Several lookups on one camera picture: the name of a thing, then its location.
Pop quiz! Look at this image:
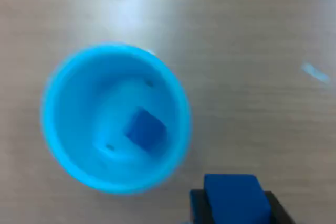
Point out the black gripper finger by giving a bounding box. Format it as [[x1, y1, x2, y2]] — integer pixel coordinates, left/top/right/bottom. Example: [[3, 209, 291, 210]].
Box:
[[189, 189, 211, 224], [264, 191, 296, 224]]

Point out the blue cube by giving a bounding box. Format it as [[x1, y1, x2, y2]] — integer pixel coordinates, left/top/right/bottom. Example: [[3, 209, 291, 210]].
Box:
[[123, 107, 168, 154], [204, 173, 271, 224]]

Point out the blue plastic cup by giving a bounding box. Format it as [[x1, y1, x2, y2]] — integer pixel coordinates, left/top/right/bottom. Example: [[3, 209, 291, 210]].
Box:
[[40, 42, 194, 196]]

